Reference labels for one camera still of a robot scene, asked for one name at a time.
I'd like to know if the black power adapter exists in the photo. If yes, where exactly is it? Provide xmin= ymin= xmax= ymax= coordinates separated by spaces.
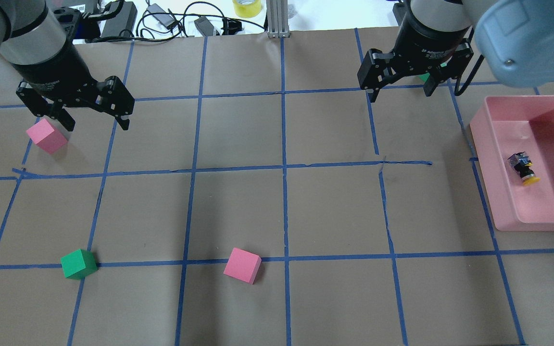
xmin=194 ymin=16 xmax=220 ymax=37

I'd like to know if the green cube front left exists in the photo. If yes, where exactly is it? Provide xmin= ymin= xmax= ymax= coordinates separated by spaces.
xmin=60 ymin=249 xmax=98 ymax=280

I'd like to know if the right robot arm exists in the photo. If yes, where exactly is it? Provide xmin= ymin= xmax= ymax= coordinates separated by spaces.
xmin=357 ymin=0 xmax=554 ymax=102

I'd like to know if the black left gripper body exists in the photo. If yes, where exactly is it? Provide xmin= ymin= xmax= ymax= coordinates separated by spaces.
xmin=16 ymin=46 xmax=135 ymax=120

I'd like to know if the black power brick with cables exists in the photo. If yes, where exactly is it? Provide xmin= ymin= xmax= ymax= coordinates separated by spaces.
xmin=101 ymin=1 xmax=137 ymax=38

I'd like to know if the yellow push button switch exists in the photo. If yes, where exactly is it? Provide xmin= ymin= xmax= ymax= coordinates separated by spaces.
xmin=507 ymin=151 xmax=541 ymax=186

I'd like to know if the green cube near bin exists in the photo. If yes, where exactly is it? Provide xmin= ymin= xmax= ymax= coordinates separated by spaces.
xmin=418 ymin=73 xmax=430 ymax=83

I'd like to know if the aluminium frame post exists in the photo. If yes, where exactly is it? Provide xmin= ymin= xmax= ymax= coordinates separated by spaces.
xmin=266 ymin=0 xmax=290 ymax=38

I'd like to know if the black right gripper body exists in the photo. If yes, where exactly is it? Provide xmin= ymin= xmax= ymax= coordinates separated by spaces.
xmin=357 ymin=10 xmax=474 ymax=92

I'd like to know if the pink cube front centre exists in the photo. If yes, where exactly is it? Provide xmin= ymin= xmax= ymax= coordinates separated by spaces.
xmin=223 ymin=247 xmax=262 ymax=284

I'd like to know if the pink cube near left arm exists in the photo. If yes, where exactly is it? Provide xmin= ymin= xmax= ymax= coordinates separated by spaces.
xmin=25 ymin=118 xmax=69 ymax=155

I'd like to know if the yellow tape roll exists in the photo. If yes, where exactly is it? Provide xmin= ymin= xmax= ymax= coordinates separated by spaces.
xmin=232 ymin=0 xmax=262 ymax=18

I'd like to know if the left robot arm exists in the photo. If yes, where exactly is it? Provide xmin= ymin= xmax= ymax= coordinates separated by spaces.
xmin=0 ymin=0 xmax=135 ymax=132

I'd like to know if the pink plastic bin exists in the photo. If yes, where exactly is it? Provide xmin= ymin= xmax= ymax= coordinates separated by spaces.
xmin=470 ymin=96 xmax=554 ymax=232

